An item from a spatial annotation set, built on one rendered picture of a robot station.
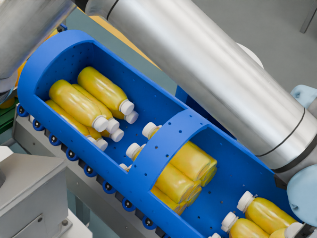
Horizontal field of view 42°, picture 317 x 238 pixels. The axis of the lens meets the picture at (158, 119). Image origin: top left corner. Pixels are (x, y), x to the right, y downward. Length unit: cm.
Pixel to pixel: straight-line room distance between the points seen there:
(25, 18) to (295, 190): 44
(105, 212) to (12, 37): 69
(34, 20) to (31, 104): 52
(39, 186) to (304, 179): 41
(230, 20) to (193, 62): 307
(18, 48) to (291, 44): 294
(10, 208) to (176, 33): 39
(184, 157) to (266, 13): 281
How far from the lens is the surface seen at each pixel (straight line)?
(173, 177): 98
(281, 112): 44
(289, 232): 85
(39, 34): 67
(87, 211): 202
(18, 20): 66
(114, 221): 122
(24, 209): 71
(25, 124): 135
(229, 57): 42
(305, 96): 57
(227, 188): 116
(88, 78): 119
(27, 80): 113
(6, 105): 141
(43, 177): 68
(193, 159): 98
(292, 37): 354
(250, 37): 337
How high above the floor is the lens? 196
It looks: 50 degrees down
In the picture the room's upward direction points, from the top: 12 degrees clockwise
